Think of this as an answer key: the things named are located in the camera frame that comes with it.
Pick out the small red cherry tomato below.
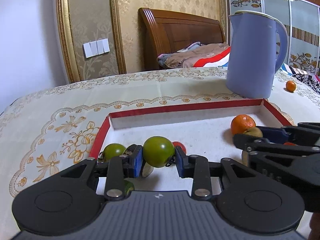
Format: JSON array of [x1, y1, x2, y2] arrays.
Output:
[[283, 142, 296, 146]]

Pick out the pale-topped dark cylinder piece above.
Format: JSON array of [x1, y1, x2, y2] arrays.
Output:
[[124, 144, 155, 178]]

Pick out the green cube fruit piece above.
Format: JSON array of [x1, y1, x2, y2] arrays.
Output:
[[124, 179, 135, 195]]

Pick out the green tomato with stem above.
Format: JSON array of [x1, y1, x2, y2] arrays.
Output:
[[143, 136, 175, 168]]

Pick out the tan longan fruit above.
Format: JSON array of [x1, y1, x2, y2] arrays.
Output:
[[243, 127, 263, 138]]

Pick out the orange mandarin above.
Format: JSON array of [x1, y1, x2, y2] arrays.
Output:
[[230, 114, 256, 135]]

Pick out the red cardboard tray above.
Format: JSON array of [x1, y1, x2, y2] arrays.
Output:
[[89, 99, 291, 162]]

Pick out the small orange kumquat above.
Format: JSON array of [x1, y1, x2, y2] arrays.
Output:
[[286, 80, 297, 93]]

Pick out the blue electric kettle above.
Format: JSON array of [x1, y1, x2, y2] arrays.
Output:
[[226, 10, 288, 99]]

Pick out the cream floral tablecloth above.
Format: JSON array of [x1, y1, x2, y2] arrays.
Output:
[[1, 67, 319, 239]]

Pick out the pink bed quilt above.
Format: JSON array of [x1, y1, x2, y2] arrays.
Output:
[[157, 42, 231, 69]]

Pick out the floral sliding wardrobe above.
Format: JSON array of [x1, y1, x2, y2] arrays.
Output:
[[227, 0, 319, 75]]

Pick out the wooden bed headboard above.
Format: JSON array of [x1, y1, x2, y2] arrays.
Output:
[[138, 8, 225, 71]]

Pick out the white wall switch panel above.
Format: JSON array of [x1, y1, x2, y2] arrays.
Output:
[[82, 38, 110, 59]]

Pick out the gold wall moulding frame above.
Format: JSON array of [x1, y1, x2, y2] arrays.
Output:
[[56, 0, 127, 83]]

